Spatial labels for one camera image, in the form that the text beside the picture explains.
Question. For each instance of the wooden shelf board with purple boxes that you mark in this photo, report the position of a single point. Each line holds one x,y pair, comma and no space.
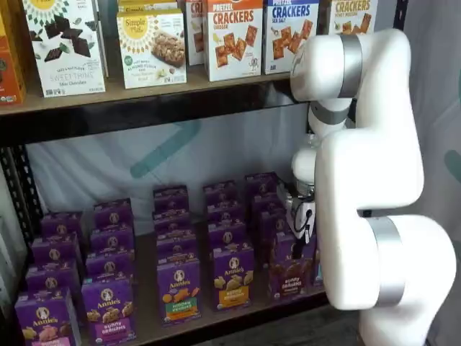
144,259

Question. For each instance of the purple Annie's box green patch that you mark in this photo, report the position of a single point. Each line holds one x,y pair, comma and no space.
176,248
179,292
172,215
174,230
171,197

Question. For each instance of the pretzel crackers cheddar box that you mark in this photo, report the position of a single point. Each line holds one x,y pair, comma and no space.
195,32
234,39

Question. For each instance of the purple Annie's box pink patch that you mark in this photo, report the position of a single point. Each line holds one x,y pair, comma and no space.
61,225
50,277
54,250
45,317

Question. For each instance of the blue pretzel crackers sea salt box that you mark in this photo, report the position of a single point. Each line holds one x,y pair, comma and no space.
288,32

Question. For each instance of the orange snack box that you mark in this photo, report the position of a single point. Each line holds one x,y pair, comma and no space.
11,54

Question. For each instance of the purple Annie's box magenta patch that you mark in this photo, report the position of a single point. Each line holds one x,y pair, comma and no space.
111,239
108,265
113,214
108,310

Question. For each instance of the white backdrop cloth teal print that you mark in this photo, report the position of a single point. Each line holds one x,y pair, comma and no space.
108,169

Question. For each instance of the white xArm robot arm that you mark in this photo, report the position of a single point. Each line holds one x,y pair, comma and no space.
360,180

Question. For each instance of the black metal shelf frame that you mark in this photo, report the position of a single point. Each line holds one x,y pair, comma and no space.
144,119

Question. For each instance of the white Sweet Thins box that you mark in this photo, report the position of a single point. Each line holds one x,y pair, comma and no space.
65,54

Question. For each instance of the purple Annie's box brown patch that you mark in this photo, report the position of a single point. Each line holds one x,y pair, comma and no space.
261,184
272,223
266,202
288,277

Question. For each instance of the purple Annie's box orange patch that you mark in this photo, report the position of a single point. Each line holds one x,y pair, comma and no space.
233,277
227,234
219,192
224,212

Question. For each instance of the wooden shelf board with crackers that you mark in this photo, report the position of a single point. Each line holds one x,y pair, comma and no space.
162,95

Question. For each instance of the pretzel crackers honey mustard box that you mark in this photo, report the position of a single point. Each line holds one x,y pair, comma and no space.
353,16

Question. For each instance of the Simple Mills almond bar box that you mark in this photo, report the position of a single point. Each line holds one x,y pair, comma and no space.
151,50
147,5

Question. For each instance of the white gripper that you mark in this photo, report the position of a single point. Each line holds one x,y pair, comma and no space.
312,225

